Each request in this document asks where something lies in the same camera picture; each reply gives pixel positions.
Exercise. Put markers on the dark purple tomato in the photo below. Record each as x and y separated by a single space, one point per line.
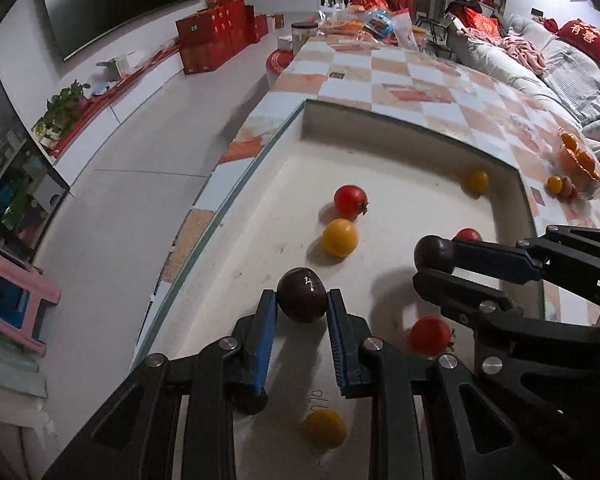
434 254
302 295
252 403

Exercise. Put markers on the checkered tablecloth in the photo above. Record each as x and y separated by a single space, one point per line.
430 95

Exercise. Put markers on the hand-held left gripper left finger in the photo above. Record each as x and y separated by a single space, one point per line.
264 340

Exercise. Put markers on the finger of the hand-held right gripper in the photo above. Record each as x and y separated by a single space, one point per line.
500 262
460 300

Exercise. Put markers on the orange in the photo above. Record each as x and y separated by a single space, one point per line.
568 141
586 161

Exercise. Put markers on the white tray with green rim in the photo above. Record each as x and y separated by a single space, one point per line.
405 170

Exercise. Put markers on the orange yellow tomato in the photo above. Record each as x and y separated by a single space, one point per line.
555 185

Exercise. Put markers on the white television cabinet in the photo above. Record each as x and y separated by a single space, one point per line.
125 105

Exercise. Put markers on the glass display cabinet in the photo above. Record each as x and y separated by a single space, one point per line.
5 175

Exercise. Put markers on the small red tomato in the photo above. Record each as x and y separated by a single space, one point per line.
572 192

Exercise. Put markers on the white sofa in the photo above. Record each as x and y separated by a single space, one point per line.
510 75

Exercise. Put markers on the black television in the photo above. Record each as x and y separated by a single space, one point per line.
120 0

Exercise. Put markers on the dark folding chair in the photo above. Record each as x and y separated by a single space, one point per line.
437 35

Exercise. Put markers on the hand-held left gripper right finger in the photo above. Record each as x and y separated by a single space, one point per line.
336 340

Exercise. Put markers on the small white box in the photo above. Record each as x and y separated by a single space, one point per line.
115 65

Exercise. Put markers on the glass bowl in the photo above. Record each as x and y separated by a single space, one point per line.
597 180

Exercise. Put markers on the grey striped blanket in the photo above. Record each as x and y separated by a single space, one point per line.
575 80

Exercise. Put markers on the clear plastic snack bag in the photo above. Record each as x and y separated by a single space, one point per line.
382 22

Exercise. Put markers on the red pillow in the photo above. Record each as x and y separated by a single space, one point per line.
590 40

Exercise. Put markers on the pink blanket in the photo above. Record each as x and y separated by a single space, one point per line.
525 55

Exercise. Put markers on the red round stool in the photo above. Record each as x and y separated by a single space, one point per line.
277 65

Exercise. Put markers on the green potted plant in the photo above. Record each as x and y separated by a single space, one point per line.
62 107

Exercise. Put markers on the clear jar with dark lid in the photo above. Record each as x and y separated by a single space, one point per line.
300 35

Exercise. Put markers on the red cushion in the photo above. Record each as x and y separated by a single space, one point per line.
482 22

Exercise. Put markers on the pink stool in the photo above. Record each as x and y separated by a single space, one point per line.
15 295

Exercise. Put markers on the stack of red gift boxes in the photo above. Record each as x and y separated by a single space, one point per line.
220 35

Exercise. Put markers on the white cup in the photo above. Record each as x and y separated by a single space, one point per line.
284 43

